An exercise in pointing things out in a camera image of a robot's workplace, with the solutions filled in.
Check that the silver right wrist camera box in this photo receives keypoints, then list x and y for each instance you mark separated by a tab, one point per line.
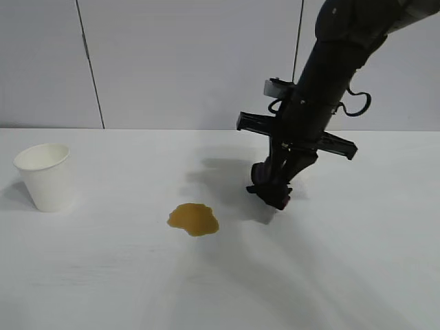
275	87

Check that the white paper cup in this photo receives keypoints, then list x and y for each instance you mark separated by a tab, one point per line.
44	182

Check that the purple and black cloth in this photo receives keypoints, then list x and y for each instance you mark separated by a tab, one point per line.
273	198

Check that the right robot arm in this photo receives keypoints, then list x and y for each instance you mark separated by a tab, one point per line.
330	51

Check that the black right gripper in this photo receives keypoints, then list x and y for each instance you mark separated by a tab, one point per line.
302	127

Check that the brown liquid spill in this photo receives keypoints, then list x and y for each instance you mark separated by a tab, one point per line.
192	220

